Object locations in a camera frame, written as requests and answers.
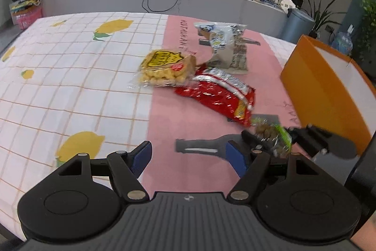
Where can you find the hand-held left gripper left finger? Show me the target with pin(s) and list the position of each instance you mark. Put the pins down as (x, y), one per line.
(142, 155)

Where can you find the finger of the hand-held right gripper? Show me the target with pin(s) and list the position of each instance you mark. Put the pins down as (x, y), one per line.
(308, 135)
(249, 138)

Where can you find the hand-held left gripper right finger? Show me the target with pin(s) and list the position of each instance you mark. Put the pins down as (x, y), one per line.
(235, 157)

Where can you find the green snack packet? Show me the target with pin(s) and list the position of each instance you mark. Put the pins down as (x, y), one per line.
(273, 133)

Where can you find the orange storage box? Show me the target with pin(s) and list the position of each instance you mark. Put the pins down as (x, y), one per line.
(317, 86)

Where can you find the person's right forearm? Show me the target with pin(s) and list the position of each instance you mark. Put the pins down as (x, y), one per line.
(365, 236)

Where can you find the pink printed mat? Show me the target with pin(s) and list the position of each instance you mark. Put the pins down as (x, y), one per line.
(176, 121)

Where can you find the red snack packet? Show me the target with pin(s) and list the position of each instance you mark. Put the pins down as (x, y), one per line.
(217, 95)

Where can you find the yellow snack packet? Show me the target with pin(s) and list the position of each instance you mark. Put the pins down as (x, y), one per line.
(164, 68)

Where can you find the blue water jug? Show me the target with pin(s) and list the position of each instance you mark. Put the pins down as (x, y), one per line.
(342, 42)

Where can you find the clear blue snack packet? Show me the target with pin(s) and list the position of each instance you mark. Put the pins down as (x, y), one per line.
(223, 39)

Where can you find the grey blue trash can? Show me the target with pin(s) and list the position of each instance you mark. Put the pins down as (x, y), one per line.
(298, 26)

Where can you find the potted plant in black pot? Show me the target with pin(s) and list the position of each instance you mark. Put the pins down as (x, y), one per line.
(318, 15)

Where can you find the white round object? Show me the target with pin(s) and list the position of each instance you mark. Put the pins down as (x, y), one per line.
(287, 3)

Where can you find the pink box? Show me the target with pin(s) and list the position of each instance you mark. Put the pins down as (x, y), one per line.
(28, 18)

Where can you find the yellow packets pile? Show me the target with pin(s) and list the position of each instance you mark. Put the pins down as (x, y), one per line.
(25, 2)

